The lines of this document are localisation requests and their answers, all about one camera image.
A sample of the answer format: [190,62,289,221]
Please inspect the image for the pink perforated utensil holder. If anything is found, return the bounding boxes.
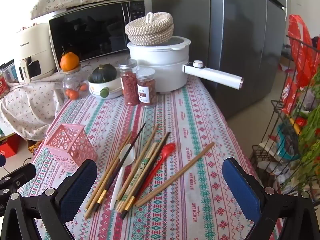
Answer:
[44,124,98,169]

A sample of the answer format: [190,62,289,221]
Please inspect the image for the red snack packet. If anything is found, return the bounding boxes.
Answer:
[281,77,299,115]

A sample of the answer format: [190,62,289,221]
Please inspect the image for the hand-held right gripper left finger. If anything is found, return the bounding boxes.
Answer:
[0,159,98,240]

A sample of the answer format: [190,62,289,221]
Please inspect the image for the green squash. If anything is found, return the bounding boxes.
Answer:
[90,64,117,83]

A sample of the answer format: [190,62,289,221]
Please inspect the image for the clear glass jar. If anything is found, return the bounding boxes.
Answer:
[62,65,90,100]

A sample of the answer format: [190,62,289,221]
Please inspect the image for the jar of dried fruit slices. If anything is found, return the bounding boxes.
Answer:
[136,68,157,108]

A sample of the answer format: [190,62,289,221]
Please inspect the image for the jar of red berries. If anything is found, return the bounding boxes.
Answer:
[119,59,139,105]

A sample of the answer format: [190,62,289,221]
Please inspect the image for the patterned tablecloth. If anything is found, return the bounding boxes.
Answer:
[19,76,278,240]

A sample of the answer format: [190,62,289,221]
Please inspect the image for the red plastic bag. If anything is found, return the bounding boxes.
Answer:
[281,14,320,115]

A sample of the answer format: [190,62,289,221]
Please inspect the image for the red tin can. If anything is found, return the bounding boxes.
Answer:
[0,76,10,95]

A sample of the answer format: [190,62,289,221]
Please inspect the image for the woven lidded basket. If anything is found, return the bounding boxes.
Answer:
[125,12,174,47]

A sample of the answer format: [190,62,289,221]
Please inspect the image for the teal plastic bag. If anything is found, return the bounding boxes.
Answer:
[276,127,300,162]

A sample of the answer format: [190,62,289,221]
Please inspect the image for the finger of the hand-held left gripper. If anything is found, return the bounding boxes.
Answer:
[0,163,37,189]

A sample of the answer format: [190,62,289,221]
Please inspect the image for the black wire rack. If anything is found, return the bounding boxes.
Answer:
[250,35,320,195]

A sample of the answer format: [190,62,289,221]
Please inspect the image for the black gold-banded chopstick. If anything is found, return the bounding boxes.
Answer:
[121,132,171,218]
[96,123,146,208]

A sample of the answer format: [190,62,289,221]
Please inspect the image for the black glass-door microwave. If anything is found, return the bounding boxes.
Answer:
[49,0,153,72]

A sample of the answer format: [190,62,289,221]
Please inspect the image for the red cardboard box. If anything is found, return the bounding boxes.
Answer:
[0,140,22,158]

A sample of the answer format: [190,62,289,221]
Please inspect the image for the white dotted cloth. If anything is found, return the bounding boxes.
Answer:
[0,69,65,139]

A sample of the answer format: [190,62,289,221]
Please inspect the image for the white plastic spoon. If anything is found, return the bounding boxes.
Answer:
[109,144,136,210]

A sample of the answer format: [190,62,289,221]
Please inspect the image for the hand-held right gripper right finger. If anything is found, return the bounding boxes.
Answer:
[222,157,319,240]

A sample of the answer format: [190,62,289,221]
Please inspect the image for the cream air fryer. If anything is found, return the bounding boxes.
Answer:
[14,22,57,83]

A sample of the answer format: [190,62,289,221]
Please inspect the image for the green printed wooden chopstick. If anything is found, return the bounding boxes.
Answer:
[119,144,163,212]
[115,142,158,209]

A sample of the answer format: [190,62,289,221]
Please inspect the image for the orange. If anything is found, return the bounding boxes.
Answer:
[60,51,80,72]

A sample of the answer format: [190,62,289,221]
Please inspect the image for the white electric pot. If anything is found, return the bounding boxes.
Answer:
[127,36,244,94]

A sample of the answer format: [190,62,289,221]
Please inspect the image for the red plastic spoon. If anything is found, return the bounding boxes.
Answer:
[135,142,176,198]

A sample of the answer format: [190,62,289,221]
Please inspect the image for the grey refrigerator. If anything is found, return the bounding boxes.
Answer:
[152,0,287,120]

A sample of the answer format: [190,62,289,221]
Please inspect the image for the white dish with green knob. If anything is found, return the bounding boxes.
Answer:
[88,76,123,99]

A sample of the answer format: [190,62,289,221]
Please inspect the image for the green leafy vegetables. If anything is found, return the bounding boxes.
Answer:
[282,67,320,193]

